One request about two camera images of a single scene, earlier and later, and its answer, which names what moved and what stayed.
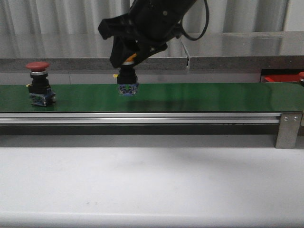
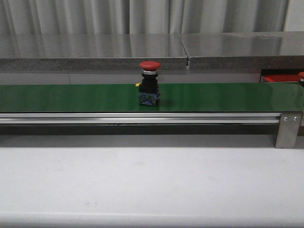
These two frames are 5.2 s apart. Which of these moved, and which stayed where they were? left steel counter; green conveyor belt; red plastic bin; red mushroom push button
Moved: red mushroom push button
Stayed: green conveyor belt; left steel counter; red plastic bin
